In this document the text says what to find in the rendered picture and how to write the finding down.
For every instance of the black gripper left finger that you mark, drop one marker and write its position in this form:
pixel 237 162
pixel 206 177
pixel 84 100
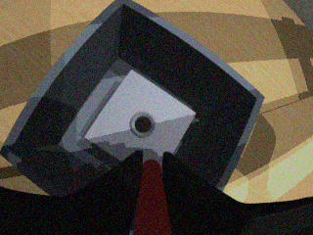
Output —
pixel 104 207

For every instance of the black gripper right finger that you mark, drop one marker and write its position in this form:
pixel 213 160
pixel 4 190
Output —
pixel 197 208

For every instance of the dark red peg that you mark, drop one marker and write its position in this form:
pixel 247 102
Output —
pixel 152 209

